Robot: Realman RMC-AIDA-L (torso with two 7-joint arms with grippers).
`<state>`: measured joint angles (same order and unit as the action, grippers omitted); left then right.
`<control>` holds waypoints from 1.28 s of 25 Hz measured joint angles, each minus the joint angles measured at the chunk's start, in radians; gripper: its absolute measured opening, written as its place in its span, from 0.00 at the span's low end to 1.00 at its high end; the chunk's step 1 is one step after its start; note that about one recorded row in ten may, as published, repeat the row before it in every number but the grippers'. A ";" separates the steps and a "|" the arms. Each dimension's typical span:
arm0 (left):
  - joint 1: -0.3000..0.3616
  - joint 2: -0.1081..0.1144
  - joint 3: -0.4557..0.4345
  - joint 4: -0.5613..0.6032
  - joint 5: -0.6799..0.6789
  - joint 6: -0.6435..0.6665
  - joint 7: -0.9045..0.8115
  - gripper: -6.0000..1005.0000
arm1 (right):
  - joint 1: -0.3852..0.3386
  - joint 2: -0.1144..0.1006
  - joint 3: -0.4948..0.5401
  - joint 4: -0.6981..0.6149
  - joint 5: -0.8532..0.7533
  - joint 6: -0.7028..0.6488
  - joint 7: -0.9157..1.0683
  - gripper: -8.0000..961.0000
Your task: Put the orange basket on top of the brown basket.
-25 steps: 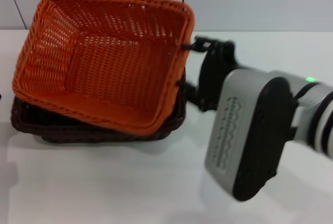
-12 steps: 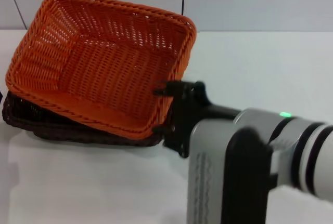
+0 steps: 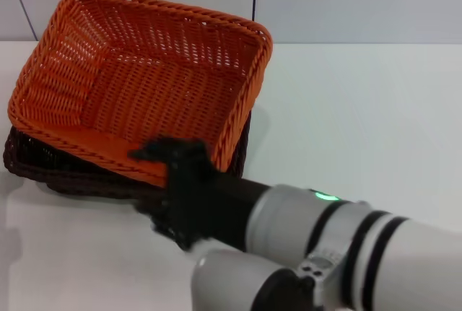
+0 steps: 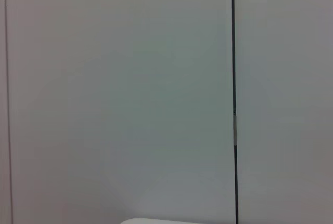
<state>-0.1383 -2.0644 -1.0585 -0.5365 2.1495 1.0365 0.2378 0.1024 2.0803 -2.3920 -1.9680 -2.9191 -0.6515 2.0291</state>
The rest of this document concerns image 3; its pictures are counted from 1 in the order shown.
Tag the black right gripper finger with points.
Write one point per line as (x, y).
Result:
(180, 154)
(173, 224)

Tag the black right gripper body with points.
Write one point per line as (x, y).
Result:
(216, 206)

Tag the orange yellow woven basket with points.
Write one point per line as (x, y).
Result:
(144, 83)

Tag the dark brown woven basket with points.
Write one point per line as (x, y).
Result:
(54, 174)

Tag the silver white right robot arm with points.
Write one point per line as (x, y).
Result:
(397, 253)

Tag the grey right wrist camera housing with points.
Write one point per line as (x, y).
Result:
(231, 278)

